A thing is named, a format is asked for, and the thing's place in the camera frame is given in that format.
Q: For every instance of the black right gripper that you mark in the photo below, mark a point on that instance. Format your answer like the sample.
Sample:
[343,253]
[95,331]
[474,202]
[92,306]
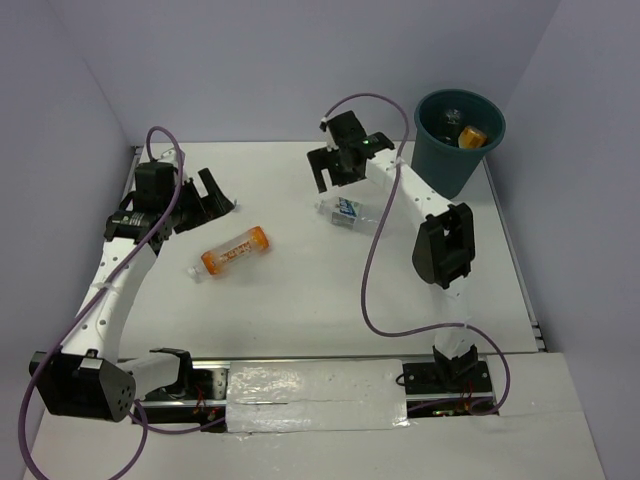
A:
[322,158]

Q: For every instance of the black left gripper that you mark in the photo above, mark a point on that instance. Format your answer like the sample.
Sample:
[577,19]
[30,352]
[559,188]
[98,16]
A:
[216,204]

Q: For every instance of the clear bottle blue white label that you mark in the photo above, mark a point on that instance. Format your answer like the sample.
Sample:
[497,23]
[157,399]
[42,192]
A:
[349,214]

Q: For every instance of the orange label plastic bottle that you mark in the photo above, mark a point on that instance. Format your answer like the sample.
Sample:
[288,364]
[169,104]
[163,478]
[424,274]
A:
[215,261]

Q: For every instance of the yellow and blue label bottle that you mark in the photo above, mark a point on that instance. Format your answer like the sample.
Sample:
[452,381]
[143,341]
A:
[471,138]

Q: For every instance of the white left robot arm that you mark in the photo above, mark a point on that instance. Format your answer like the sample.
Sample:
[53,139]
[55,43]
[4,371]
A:
[84,377]

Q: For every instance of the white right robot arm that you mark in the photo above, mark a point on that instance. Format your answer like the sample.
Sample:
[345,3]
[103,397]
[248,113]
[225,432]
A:
[444,247]

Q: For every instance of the dark green plastic bin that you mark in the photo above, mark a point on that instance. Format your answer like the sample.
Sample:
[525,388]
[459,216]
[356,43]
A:
[439,119]

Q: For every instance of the metal base rail with tape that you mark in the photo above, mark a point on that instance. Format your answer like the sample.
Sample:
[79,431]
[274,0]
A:
[318,395]

